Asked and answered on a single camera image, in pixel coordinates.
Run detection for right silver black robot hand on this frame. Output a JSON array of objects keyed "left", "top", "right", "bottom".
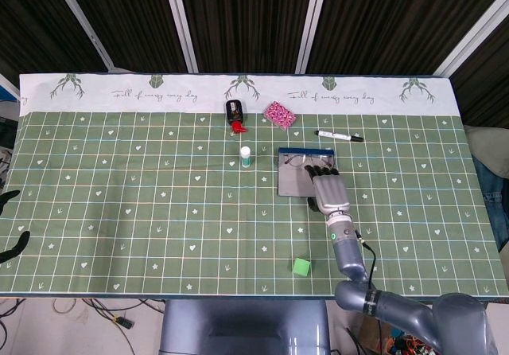
[{"left": 304, "top": 163, "right": 353, "bottom": 217}]

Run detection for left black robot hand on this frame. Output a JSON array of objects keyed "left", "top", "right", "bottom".
[{"left": 0, "top": 189, "right": 32, "bottom": 267}]

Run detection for blue glasses case grey lining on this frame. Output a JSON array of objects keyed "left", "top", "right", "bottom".
[{"left": 277, "top": 146, "right": 340, "bottom": 197}]

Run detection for black wire-frame eyeglasses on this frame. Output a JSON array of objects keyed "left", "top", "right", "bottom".
[{"left": 282, "top": 154, "right": 333, "bottom": 171}]

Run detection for white marker with black caps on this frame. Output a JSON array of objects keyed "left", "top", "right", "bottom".
[{"left": 315, "top": 129, "right": 364, "bottom": 143}]

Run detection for green foam cube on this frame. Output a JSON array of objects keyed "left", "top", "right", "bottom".
[{"left": 292, "top": 256, "right": 312, "bottom": 278}]

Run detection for pink patterned card box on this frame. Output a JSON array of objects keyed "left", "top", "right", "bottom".
[{"left": 262, "top": 99, "right": 297, "bottom": 130}]

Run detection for black device with red ball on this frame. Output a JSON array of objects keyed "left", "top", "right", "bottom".
[{"left": 224, "top": 99, "right": 247, "bottom": 135}]

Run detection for green checkered tablecloth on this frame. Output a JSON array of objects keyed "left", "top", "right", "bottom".
[{"left": 0, "top": 72, "right": 508, "bottom": 302}]

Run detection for black power adapter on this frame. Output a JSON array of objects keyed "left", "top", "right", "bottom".
[{"left": 112, "top": 314, "right": 135, "bottom": 330}]

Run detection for cardboard box of colourful items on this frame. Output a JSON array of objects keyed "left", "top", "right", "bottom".
[{"left": 362, "top": 322, "right": 443, "bottom": 355}]

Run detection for grey blue robot torso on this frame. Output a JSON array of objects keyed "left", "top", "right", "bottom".
[{"left": 158, "top": 299, "right": 331, "bottom": 355}]

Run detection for person in blue jeans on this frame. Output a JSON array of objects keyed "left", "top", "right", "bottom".
[{"left": 464, "top": 125, "right": 509, "bottom": 255}]

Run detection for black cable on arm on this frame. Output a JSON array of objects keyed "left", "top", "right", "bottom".
[{"left": 356, "top": 229, "right": 385, "bottom": 355}]

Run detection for black floor cable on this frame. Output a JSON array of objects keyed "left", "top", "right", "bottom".
[{"left": 0, "top": 297, "right": 166, "bottom": 355}]

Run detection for white partition frame post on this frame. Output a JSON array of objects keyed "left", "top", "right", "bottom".
[
  {"left": 293, "top": 0, "right": 333, "bottom": 74},
  {"left": 161, "top": 0, "right": 200, "bottom": 73},
  {"left": 47, "top": 0, "right": 120, "bottom": 73},
  {"left": 433, "top": 0, "right": 509, "bottom": 80}
]

